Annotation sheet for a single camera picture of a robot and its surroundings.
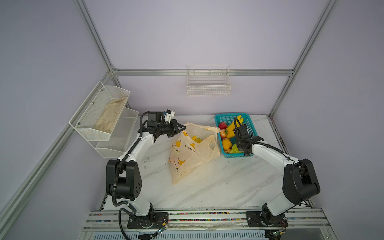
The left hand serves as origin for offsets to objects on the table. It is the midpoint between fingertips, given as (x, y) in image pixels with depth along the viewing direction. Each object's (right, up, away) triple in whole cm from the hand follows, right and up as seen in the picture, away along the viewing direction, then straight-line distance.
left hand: (185, 127), depth 82 cm
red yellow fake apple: (+24, -5, +16) cm, 30 cm away
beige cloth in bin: (-41, +4, -5) cm, 42 cm away
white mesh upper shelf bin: (-46, +9, -8) cm, 48 cm away
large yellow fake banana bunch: (+7, -8, +17) cm, 21 cm away
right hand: (+38, -9, +9) cm, 40 cm away
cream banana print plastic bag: (+6, -10, 0) cm, 12 cm away
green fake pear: (+30, -14, +8) cm, 34 cm away
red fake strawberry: (+25, +2, +22) cm, 33 cm away
